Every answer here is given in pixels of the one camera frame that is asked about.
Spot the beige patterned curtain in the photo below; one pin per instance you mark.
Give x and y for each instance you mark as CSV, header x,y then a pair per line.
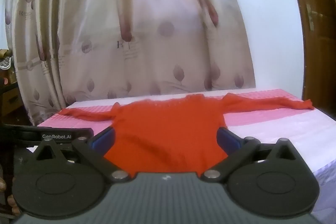
x,y
136,29

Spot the person's left hand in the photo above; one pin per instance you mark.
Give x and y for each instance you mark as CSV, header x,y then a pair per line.
x,y
12,200

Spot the red sweater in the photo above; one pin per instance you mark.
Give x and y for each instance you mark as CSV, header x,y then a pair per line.
x,y
162,129

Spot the pink checked blanket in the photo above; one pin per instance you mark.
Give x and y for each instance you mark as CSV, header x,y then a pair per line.
x,y
273,119

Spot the brown wooden door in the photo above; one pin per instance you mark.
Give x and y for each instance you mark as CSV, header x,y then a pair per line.
x,y
319,29

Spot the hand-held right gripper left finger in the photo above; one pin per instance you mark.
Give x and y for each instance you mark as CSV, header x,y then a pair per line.
x,y
104,139

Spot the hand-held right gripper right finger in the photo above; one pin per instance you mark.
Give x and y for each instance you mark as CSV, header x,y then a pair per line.
x,y
227,140

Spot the dark wooden cabinet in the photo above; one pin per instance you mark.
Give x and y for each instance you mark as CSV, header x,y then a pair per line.
x,y
10,100

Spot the embroidered scalloped cloth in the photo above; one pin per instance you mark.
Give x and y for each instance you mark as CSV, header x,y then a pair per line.
x,y
5,61

